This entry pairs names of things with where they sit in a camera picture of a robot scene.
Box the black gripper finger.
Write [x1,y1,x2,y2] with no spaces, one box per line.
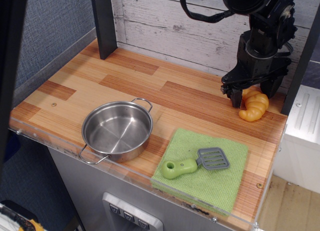
[229,88,243,108]
[260,75,284,99]

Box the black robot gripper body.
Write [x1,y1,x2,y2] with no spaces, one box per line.
[221,32,291,96]

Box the orange plastic croissant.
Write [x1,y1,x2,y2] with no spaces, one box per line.
[238,89,269,122]

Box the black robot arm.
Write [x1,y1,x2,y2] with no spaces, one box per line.
[221,0,297,108]

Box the stainless steel pot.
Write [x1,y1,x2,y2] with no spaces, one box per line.
[79,97,153,165]

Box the green grey toy spatula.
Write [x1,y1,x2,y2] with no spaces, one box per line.
[161,147,230,180]

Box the white aluminium side unit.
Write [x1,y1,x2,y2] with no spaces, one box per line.
[273,85,320,193]

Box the green woven cloth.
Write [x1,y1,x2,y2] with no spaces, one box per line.
[151,128,249,215]

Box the silver dispenser button panel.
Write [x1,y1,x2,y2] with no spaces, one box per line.
[102,192,164,231]

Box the yellow black object bottom left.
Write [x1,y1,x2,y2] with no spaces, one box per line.
[0,200,46,231]

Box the dark right vertical post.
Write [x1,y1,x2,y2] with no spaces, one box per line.
[281,6,320,115]

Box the dark vertical post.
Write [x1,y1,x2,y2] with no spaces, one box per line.
[281,6,320,115]
[91,0,118,60]

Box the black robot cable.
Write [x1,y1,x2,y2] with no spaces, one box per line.
[178,0,237,24]

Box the dark left vertical post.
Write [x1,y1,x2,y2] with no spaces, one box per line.
[91,0,118,60]

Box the clear acrylic guard rail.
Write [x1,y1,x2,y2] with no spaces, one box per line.
[7,27,288,231]

